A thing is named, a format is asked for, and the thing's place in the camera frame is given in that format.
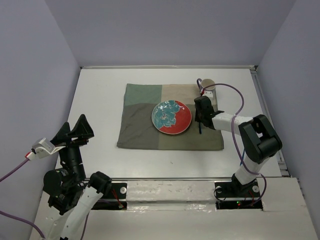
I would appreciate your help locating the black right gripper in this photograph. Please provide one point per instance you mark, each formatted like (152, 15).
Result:
(197, 116)

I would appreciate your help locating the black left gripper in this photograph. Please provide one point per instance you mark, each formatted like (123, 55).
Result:
(64, 137)

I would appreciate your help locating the blue metallic spoon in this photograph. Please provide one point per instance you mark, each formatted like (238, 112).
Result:
(200, 128)

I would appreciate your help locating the red floral plate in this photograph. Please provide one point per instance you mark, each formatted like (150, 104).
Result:
(171, 117)

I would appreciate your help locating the purple ceramic mug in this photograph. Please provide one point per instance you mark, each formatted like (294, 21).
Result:
(206, 84)

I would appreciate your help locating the green patchwork cloth placemat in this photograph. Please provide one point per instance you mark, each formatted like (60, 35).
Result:
(138, 132)

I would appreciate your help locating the blue plastic fork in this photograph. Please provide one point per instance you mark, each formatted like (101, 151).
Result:
(242, 157)

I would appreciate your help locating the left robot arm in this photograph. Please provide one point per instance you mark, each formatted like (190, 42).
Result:
(70, 198)

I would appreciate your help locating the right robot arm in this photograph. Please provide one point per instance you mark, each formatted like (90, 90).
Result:
(259, 139)

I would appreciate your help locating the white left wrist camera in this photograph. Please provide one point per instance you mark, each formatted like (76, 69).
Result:
(42, 149)

